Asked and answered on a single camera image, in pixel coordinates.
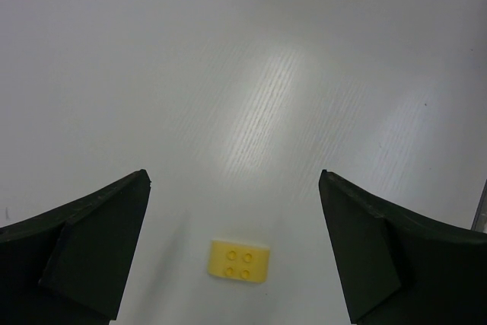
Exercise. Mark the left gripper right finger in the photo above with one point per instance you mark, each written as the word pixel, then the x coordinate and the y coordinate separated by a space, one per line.
pixel 399 267

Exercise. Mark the yellow lego slope brick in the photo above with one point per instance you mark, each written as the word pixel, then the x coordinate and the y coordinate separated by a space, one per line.
pixel 239 262

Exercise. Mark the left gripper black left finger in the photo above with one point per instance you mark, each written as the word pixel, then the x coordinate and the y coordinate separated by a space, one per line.
pixel 70 265

